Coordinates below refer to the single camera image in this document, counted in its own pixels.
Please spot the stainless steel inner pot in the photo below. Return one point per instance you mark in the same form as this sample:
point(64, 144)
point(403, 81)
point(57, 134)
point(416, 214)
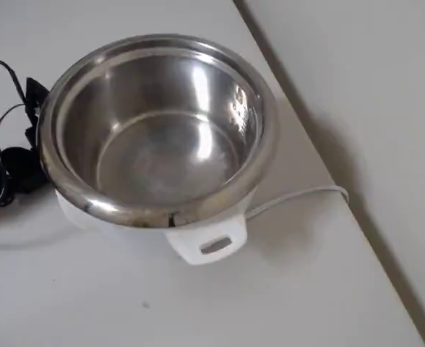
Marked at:
point(162, 108)

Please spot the white rice cooker housing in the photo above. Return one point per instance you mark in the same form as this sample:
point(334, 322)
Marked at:
point(183, 242)

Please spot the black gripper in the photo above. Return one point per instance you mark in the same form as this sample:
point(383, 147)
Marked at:
point(32, 108)

